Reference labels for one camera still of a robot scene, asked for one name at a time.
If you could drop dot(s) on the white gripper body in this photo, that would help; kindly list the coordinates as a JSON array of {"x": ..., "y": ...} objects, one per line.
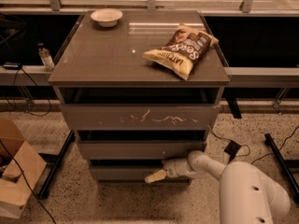
[{"x": 173, "y": 169}]

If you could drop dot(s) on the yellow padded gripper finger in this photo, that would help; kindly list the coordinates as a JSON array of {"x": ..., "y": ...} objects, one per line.
[{"x": 156, "y": 176}]

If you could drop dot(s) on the grey bottom drawer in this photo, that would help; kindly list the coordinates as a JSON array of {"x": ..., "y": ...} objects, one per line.
[{"x": 118, "y": 174}]

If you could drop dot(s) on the grey drawer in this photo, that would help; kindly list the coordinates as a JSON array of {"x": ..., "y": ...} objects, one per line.
[
  {"x": 140, "y": 117},
  {"x": 118, "y": 174},
  {"x": 159, "y": 150}
]

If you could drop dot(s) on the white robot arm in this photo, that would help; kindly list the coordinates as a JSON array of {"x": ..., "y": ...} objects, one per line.
[{"x": 246, "y": 194}]

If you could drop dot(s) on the grey middle drawer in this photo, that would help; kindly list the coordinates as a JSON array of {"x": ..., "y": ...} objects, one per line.
[{"x": 159, "y": 150}]

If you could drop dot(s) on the grey top drawer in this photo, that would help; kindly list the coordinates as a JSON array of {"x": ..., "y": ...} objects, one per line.
[{"x": 140, "y": 117}]

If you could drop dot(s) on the black power adapter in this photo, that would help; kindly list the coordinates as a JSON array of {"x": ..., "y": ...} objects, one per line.
[{"x": 232, "y": 148}]

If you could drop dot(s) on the black right stand leg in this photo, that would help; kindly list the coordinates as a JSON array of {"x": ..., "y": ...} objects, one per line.
[{"x": 286, "y": 166}]

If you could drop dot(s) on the black stand leg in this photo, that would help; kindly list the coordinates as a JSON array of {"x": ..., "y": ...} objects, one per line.
[
  {"x": 286, "y": 166},
  {"x": 54, "y": 162}
]

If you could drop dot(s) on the black left stand leg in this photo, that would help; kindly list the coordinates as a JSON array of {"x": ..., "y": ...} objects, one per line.
[{"x": 54, "y": 162}]

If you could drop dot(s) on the yellow brown chip bag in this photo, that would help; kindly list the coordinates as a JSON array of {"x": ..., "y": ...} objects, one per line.
[{"x": 183, "y": 51}]

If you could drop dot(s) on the cardboard box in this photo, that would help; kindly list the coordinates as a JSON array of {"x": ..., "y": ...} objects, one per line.
[{"x": 23, "y": 167}]

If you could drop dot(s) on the small glass bottle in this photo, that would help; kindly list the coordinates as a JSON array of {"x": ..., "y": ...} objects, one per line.
[{"x": 45, "y": 57}]

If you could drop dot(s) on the white ceramic bowl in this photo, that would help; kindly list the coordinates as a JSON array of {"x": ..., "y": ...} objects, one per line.
[{"x": 106, "y": 17}]

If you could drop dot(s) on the small black device on ledge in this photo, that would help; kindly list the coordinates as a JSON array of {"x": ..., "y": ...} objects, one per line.
[{"x": 12, "y": 66}]

